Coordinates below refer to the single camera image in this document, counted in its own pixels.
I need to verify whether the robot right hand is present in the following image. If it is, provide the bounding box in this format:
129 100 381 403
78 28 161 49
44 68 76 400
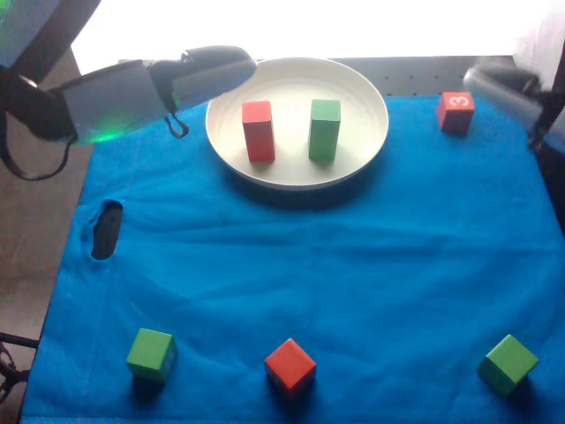
462 59 565 154

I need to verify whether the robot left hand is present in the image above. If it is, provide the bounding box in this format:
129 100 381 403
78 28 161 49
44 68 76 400
0 0 258 147

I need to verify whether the red rectangular block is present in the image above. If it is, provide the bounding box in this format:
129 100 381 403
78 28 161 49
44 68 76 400
241 100 276 163

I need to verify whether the green rectangular block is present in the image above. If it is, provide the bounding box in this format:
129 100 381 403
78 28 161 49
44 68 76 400
307 98 343 162

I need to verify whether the white round bowl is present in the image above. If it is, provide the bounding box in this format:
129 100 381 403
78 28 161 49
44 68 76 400
205 57 390 192

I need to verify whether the red cube printed 3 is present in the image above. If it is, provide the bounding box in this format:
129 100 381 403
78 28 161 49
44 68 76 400
437 91 476 135

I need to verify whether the blue cloth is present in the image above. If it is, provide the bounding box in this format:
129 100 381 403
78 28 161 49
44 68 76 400
19 95 565 424

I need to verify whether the green cube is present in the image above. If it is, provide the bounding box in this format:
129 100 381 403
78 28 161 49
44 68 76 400
125 327 178 384
477 333 540 397

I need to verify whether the black tripod stand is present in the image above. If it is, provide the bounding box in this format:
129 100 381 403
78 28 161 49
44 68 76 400
0 330 40 407

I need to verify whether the red wooden cube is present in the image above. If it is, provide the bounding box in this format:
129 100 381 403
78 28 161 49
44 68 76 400
263 337 318 401

